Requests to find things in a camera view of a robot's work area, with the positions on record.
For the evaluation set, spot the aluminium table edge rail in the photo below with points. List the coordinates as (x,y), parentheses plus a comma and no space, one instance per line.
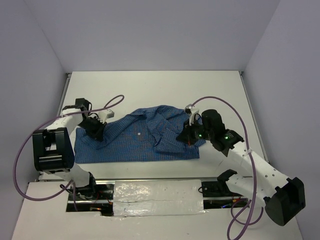
(52,149)

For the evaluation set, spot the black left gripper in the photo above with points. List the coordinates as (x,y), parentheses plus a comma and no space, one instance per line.
(98,132)

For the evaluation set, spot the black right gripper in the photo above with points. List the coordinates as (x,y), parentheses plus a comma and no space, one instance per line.
(186,136)

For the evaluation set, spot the blue checkered long sleeve shirt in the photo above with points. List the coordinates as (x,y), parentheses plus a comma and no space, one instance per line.
(145,135)

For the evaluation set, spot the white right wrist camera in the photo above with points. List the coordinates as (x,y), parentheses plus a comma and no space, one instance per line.
(192,112)

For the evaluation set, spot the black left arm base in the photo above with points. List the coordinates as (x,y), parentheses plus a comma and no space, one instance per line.
(101,201)

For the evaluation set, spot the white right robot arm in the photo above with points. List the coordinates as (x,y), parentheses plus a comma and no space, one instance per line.
(281,197)

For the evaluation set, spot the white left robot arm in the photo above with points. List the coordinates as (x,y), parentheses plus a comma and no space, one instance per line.
(84,181)

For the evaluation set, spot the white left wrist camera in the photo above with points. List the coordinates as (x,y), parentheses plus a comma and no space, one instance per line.
(103,115)

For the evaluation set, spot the white taped cover sheet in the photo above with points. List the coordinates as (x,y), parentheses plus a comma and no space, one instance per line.
(157,198)

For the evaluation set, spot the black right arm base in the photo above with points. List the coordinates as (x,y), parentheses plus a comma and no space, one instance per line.
(217,195)

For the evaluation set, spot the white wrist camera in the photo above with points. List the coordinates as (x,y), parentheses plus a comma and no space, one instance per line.
(103,115)
(192,112)

